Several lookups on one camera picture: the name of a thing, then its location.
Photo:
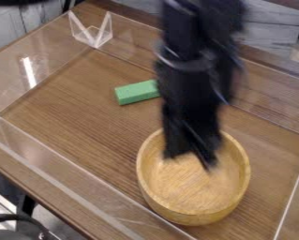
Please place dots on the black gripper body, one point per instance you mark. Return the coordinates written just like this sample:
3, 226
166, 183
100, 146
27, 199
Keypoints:
195, 87

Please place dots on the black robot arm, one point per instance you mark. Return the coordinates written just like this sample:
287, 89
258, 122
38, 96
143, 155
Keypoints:
201, 24

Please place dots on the clear acrylic tray wall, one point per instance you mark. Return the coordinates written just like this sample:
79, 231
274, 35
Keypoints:
72, 159

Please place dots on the green rectangular block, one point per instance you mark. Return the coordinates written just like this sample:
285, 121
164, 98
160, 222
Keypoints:
136, 92

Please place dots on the brown wooden bowl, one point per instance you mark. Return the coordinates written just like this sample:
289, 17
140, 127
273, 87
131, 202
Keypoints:
186, 193

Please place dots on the black metal table frame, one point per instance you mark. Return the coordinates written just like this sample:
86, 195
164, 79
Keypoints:
25, 204

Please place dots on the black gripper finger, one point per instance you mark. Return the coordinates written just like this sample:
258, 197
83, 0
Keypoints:
202, 140
176, 145

